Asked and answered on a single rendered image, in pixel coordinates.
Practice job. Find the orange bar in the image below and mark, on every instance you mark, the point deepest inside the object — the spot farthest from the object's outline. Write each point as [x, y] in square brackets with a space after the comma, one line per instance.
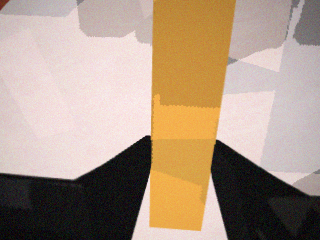
[190, 47]

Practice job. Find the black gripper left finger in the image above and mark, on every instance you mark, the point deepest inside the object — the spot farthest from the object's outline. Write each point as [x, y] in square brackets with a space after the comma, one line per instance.
[102, 204]

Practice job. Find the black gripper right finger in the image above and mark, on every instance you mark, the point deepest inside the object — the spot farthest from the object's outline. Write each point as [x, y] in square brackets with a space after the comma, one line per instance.
[256, 205]

